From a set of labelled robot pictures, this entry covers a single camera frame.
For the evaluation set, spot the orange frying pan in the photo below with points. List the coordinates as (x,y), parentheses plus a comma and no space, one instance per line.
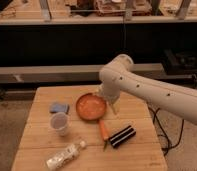
(91,107)

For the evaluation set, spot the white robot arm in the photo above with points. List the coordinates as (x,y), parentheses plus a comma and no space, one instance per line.
(116,76)

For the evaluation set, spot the black box on floor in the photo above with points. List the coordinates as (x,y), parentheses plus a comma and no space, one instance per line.
(180,63)

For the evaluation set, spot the clear plastic bottle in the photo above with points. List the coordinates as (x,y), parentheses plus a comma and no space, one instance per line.
(65,155)

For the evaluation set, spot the translucent white ceramic cup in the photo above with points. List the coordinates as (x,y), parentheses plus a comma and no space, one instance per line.
(60,123)

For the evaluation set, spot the blue sponge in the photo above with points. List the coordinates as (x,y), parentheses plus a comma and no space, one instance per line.
(56,107)

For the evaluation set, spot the wooden table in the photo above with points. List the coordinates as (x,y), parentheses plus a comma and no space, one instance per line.
(39,141)

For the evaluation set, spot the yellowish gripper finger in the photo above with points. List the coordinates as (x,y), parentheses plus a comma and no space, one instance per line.
(115,108)

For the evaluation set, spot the black white striped block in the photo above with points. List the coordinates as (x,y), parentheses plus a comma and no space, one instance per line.
(122,136)

